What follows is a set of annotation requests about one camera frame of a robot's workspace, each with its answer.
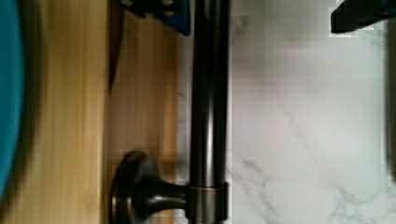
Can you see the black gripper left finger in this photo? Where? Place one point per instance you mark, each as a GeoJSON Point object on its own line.
{"type": "Point", "coordinates": [175, 14]}

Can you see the black drawer handle bar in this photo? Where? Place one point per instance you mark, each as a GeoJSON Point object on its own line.
{"type": "Point", "coordinates": [137, 191]}

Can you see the teal round plate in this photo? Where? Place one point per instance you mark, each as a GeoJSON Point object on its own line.
{"type": "Point", "coordinates": [11, 87]}

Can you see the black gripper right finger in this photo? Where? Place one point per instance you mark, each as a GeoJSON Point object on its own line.
{"type": "Point", "coordinates": [353, 15]}

